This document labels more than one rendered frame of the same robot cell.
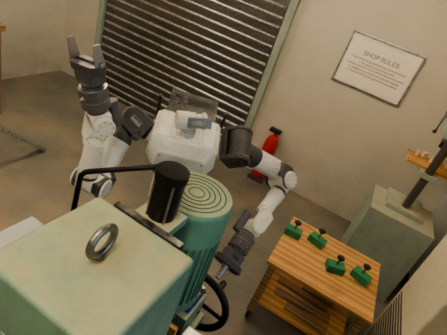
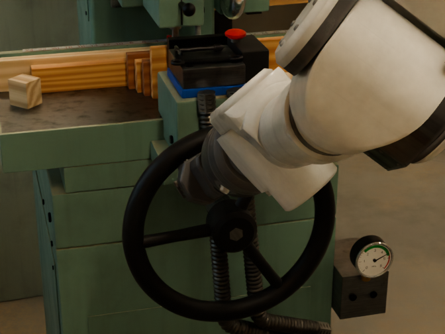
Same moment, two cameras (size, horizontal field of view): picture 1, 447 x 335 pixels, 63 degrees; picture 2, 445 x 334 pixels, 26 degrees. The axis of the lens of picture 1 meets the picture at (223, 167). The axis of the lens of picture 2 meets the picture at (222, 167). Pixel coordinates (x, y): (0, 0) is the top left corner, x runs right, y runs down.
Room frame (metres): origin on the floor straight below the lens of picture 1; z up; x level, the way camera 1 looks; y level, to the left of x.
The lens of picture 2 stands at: (1.92, -0.70, 1.40)
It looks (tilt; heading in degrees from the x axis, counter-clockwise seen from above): 24 degrees down; 147
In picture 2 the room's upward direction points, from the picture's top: straight up
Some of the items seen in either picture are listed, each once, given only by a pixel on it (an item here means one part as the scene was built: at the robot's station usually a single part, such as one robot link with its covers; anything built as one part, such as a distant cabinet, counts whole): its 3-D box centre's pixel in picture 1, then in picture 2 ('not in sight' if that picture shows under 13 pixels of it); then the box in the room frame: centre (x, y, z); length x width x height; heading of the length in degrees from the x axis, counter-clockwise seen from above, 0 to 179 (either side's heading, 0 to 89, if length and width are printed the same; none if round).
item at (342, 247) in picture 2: not in sight; (351, 277); (0.88, 0.24, 0.58); 0.12 x 0.08 x 0.08; 161
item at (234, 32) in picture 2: not in sight; (235, 34); (0.84, 0.03, 1.02); 0.03 x 0.03 x 0.01
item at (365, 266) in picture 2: not in sight; (369, 260); (0.95, 0.21, 0.65); 0.06 x 0.04 x 0.08; 71
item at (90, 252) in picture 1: (102, 242); not in sight; (0.39, 0.13, 1.55); 0.06 x 0.02 x 0.07; 161
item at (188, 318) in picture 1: (177, 304); (215, 111); (0.85, -0.01, 0.91); 0.15 x 0.14 x 0.09; 71
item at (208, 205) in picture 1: (179, 242); not in sight; (0.66, 0.04, 1.35); 0.18 x 0.18 x 0.31
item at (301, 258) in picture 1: (313, 283); not in sight; (1.85, -0.82, 0.32); 0.66 x 0.57 x 0.64; 73
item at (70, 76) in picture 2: not in sight; (228, 63); (0.69, 0.12, 0.92); 0.62 x 0.02 x 0.04; 71
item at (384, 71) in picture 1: (376, 68); not in sight; (3.44, -0.96, 1.48); 0.64 x 0.02 x 0.46; 74
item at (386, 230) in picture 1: (408, 202); not in sight; (2.54, -1.41, 0.79); 0.62 x 0.48 x 1.58; 163
